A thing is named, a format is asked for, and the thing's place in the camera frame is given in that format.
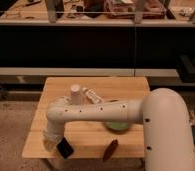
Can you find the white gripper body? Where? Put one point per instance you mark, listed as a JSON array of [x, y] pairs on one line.
[[50, 141]]

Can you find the wooden table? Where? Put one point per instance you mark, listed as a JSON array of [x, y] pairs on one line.
[[88, 139]]

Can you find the white tube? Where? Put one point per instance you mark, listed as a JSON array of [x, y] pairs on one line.
[[92, 96]]

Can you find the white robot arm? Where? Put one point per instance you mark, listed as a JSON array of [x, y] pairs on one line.
[[163, 113]]

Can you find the green round plate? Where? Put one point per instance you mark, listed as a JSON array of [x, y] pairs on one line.
[[117, 126]]

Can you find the white paper cup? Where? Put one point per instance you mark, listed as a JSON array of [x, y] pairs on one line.
[[76, 94]]

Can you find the black smartphone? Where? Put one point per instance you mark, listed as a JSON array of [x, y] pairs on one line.
[[65, 149]]

